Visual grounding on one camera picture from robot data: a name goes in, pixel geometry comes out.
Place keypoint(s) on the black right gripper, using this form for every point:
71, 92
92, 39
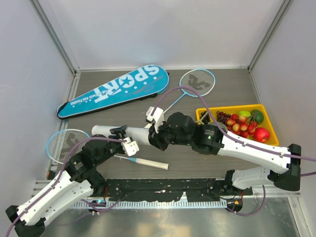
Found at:
155, 139

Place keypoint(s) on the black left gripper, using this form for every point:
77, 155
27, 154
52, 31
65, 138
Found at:
118, 133

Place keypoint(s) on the white shuttlecock tube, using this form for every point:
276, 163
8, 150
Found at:
141, 135

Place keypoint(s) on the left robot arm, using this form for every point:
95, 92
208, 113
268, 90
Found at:
79, 154

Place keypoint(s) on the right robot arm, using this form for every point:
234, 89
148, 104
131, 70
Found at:
276, 165

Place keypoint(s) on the black grape bunch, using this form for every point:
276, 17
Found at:
205, 118

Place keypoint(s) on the blue sport racket bag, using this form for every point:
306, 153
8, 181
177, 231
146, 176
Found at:
142, 83

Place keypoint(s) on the green netted melon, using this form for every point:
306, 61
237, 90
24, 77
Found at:
223, 126

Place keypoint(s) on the blue racket far right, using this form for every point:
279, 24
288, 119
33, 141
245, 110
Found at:
200, 80

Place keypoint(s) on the blue racket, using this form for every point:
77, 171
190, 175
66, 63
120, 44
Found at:
60, 144
200, 80

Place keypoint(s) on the blue racket near left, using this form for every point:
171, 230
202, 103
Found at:
60, 144

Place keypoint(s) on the red cherry bunch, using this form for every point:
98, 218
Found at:
241, 125

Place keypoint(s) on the yellow-green fruit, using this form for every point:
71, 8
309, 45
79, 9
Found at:
244, 113

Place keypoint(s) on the yellow plastic tray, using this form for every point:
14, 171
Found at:
273, 140

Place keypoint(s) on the green lime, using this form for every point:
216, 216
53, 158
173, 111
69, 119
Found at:
257, 116

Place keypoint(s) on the red apple in tray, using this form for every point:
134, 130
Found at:
261, 135

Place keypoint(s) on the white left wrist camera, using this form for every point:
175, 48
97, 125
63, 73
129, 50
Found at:
130, 146

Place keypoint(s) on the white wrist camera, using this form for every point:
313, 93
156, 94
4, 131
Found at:
130, 146
155, 116

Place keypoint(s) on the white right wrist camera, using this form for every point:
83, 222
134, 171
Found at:
155, 116

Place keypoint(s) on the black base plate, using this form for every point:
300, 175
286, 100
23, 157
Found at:
168, 190

